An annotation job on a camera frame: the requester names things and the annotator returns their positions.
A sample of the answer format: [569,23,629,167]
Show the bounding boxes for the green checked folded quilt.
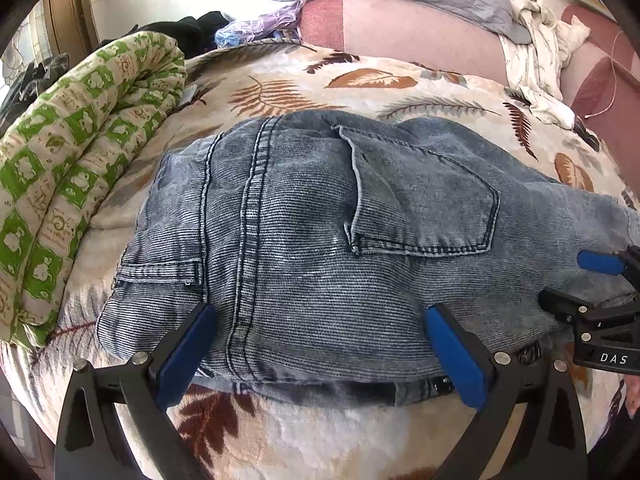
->
[0,31,188,348]

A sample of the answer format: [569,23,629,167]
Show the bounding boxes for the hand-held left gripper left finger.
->
[55,301,218,480]

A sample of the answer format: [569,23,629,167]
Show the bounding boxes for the white printed cloth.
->
[500,0,591,128]

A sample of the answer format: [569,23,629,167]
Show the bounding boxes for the leaf print fleece blanket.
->
[0,37,640,480]

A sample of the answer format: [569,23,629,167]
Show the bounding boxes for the purple plastic bag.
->
[227,2,302,42]

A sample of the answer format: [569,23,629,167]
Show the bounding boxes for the blue plastic bag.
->
[215,27,252,49]

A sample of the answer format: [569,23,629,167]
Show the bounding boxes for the dark grey garment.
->
[0,53,71,117]

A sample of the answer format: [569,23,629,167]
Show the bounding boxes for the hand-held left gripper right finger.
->
[424,303,588,480]

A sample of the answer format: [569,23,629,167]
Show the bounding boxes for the pink bed sheet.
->
[299,0,640,161]

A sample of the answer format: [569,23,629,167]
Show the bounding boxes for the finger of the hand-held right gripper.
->
[538,287,601,330]
[576,245,640,278]

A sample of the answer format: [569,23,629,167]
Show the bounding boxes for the blue denim pants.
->
[96,111,640,407]

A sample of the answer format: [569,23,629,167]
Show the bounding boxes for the small black object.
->
[572,120,601,152]

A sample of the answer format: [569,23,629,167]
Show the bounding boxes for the thin orange cable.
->
[585,30,626,121]

